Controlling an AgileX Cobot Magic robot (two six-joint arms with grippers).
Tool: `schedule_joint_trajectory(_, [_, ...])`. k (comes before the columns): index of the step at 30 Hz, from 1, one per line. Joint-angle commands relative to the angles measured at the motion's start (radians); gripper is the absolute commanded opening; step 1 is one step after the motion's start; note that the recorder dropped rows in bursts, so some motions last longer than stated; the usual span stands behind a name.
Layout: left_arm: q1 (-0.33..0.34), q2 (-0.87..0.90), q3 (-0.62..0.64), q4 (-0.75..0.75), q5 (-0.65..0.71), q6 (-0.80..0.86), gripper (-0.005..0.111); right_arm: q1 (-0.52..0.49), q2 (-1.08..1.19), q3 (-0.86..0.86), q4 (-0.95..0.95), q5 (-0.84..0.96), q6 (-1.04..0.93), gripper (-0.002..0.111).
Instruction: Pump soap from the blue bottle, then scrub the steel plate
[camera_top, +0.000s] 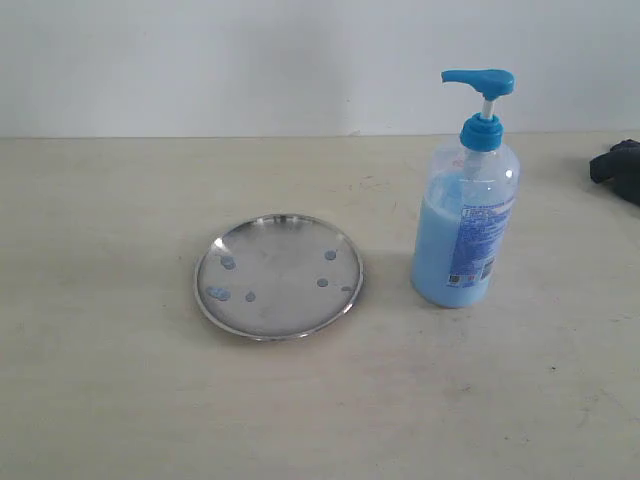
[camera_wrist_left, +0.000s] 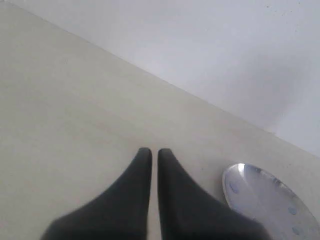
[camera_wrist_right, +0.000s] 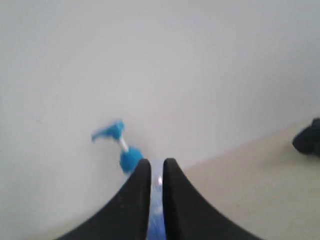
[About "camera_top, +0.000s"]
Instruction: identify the dark cloth on table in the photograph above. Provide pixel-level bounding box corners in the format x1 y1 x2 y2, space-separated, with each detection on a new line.
589 139 640 206

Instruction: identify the round stainless steel plate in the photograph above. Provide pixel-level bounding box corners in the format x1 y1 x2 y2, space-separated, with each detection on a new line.
193 214 364 341

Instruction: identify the blue soap pump bottle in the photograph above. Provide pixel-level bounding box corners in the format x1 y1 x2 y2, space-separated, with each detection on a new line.
410 69 520 308

